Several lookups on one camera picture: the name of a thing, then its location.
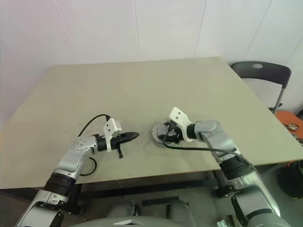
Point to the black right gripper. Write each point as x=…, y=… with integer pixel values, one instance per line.
x=177, y=134

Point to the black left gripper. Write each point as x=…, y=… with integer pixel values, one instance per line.
x=116, y=143

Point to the grey spoked rotor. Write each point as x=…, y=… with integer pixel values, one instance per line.
x=161, y=129

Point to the black round motor housing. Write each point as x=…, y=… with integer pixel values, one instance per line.
x=155, y=137

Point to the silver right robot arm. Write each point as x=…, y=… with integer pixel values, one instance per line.
x=213, y=130

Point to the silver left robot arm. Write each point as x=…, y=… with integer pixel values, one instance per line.
x=75, y=146

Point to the grey rounded shape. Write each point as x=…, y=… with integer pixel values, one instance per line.
x=180, y=210
x=120, y=210

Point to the grey robot torso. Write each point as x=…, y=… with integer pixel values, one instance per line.
x=106, y=223

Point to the dark folding chair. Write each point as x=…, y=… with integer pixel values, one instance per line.
x=260, y=71

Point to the orange box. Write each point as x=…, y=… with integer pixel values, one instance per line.
x=284, y=118

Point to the black object under table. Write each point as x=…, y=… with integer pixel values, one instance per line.
x=292, y=182

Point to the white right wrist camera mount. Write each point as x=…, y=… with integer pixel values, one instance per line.
x=180, y=118

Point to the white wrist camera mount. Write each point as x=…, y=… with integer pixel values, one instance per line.
x=110, y=128
x=180, y=118

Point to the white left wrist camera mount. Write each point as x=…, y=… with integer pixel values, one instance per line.
x=110, y=128

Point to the black table frame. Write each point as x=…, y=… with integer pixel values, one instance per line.
x=142, y=189

